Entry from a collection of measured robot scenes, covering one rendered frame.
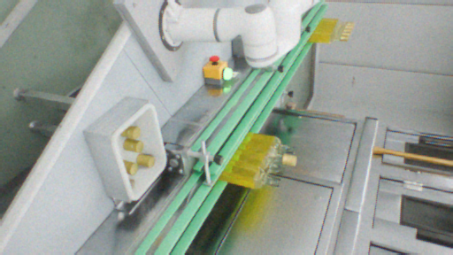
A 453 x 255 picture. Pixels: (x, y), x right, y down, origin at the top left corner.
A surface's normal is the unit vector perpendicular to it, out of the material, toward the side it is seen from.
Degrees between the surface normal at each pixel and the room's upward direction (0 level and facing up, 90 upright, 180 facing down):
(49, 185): 0
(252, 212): 89
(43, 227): 0
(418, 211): 90
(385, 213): 90
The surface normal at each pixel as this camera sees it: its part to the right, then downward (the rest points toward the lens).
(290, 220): -0.10, -0.82
